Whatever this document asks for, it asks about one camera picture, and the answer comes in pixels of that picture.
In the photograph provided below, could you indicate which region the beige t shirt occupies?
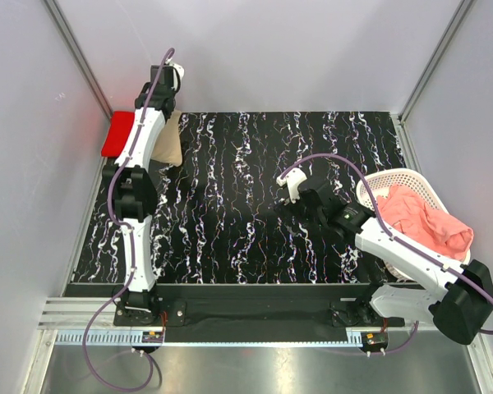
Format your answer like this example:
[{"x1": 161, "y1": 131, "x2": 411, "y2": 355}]
[{"x1": 151, "y1": 110, "x2": 183, "y2": 167}]

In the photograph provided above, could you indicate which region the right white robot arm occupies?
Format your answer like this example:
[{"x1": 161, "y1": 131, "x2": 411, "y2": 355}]
[{"x1": 276, "y1": 168, "x2": 493, "y2": 345}]

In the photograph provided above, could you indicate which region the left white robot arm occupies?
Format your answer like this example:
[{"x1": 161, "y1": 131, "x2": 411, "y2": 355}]
[{"x1": 102, "y1": 59, "x2": 184, "y2": 325}]

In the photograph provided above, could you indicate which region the white plastic laundry basket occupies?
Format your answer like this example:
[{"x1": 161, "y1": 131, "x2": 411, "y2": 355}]
[{"x1": 356, "y1": 168, "x2": 471, "y2": 263}]

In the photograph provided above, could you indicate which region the pink t shirt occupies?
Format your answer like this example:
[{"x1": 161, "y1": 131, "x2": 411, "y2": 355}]
[{"x1": 376, "y1": 185, "x2": 474, "y2": 261}]

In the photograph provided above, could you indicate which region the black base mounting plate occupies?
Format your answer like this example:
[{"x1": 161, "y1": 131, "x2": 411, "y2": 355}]
[{"x1": 114, "y1": 283, "x2": 382, "y2": 331}]

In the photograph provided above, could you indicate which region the right electronics board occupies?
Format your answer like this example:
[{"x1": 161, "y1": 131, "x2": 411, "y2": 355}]
[{"x1": 362, "y1": 332, "x2": 389, "y2": 348}]

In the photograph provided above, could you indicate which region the electronics board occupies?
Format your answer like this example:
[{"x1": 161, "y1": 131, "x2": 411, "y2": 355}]
[
  {"x1": 362, "y1": 332, "x2": 389, "y2": 348},
  {"x1": 142, "y1": 330, "x2": 165, "y2": 343}
]

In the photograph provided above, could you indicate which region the folded red t shirt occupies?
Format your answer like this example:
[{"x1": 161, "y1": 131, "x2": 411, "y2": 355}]
[{"x1": 100, "y1": 111, "x2": 135, "y2": 158}]

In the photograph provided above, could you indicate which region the left electronics board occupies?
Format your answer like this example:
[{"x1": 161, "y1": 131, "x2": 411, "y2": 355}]
[{"x1": 142, "y1": 330, "x2": 165, "y2": 343}]

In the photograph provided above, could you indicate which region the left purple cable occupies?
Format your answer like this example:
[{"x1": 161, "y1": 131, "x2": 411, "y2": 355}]
[{"x1": 81, "y1": 47, "x2": 177, "y2": 389}]

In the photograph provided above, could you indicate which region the right aluminium corner post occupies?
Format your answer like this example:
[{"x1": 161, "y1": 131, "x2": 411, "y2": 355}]
[{"x1": 398, "y1": 0, "x2": 476, "y2": 124}]

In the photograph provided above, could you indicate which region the aluminium corner post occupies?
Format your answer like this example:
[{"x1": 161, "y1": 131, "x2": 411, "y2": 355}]
[
  {"x1": 41, "y1": 0, "x2": 113, "y2": 120},
  {"x1": 398, "y1": 0, "x2": 476, "y2": 124}
]

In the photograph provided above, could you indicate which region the left aluminium corner post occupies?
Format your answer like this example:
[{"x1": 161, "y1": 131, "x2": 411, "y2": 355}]
[{"x1": 41, "y1": 0, "x2": 113, "y2": 120}]

